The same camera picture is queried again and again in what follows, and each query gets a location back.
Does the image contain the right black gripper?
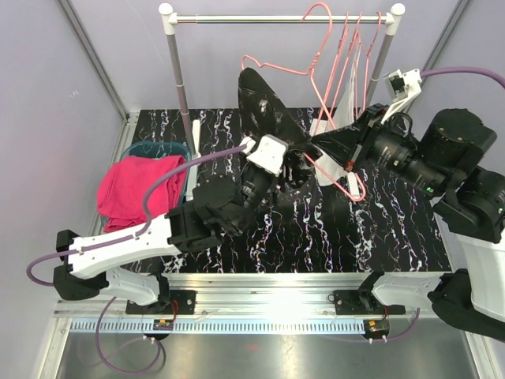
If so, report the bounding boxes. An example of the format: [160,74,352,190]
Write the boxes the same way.
[314,103,451,197]

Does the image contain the black white patterned trousers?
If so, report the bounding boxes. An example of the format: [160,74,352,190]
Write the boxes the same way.
[237,67,328,189]

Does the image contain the magenta pink trousers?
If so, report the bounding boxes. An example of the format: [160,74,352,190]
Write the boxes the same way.
[96,155,186,233]

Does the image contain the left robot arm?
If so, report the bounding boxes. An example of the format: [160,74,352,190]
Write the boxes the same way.
[53,162,282,313]

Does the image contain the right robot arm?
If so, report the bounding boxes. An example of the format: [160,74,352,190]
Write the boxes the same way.
[312,104,504,340]

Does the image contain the teal transparent plastic basket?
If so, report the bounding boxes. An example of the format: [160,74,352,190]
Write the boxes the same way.
[96,141,191,233]

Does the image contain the white and grey clothes rack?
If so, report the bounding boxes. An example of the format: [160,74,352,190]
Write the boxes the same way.
[159,2,406,158]

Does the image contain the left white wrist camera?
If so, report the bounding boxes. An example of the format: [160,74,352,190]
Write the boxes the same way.
[241,134,289,177]

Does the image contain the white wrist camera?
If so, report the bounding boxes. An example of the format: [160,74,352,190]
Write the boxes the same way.
[381,69,422,125]
[241,134,289,177]

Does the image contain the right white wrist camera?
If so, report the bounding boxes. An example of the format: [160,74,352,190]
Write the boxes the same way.
[381,69,422,125]

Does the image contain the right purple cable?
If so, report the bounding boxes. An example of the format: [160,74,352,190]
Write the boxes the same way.
[420,66,505,90]

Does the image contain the aluminium mounting rail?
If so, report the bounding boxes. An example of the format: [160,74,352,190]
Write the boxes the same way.
[53,272,474,336]

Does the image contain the aluminium frame post right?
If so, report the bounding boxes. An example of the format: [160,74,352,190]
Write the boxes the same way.
[400,0,474,118]

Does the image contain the aluminium frame post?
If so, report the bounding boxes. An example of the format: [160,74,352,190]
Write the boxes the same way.
[400,0,474,118]
[55,0,129,122]

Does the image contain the aluminium frame post left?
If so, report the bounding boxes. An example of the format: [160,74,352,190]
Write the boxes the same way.
[55,0,129,122]

